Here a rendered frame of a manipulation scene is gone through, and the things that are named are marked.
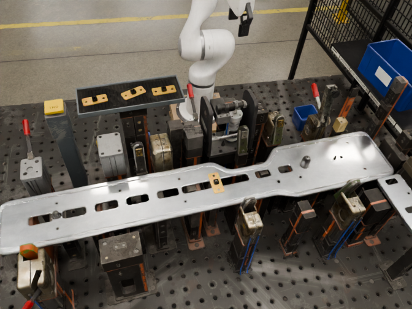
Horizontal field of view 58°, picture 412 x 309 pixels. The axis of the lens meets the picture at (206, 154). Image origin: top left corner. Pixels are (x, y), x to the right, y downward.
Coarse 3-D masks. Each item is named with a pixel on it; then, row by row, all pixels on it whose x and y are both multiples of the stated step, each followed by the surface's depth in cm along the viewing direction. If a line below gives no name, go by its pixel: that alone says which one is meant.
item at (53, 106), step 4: (52, 100) 128; (56, 100) 128; (60, 100) 128; (44, 104) 126; (48, 104) 126; (52, 104) 126; (56, 104) 126; (60, 104) 126; (48, 108) 125; (52, 108) 125; (56, 108) 125; (60, 108) 125; (48, 112) 124; (52, 112) 124; (56, 112) 125; (60, 112) 125
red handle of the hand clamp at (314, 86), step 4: (312, 84) 144; (316, 84) 143; (312, 88) 143; (316, 88) 143; (316, 92) 142; (316, 96) 142; (316, 100) 143; (316, 104) 143; (320, 104) 143; (316, 108) 143; (324, 120) 142
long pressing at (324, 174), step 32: (288, 160) 137; (320, 160) 138; (352, 160) 139; (384, 160) 140; (64, 192) 123; (96, 192) 124; (128, 192) 125; (192, 192) 126; (224, 192) 127; (256, 192) 127; (288, 192) 129; (320, 192) 130; (0, 224) 115; (64, 224) 116; (96, 224) 116; (128, 224) 117
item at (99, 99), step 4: (96, 96) 128; (100, 96) 130; (104, 96) 130; (84, 100) 128; (88, 100) 128; (92, 100) 128; (96, 100) 128; (100, 100) 128; (104, 100) 129; (84, 104) 127; (88, 104) 127; (92, 104) 127
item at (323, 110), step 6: (324, 90) 134; (330, 90) 133; (336, 90) 133; (324, 96) 135; (330, 96) 135; (336, 96) 131; (324, 102) 135; (330, 102) 137; (324, 108) 137; (330, 108) 138; (318, 114) 141; (324, 114) 140
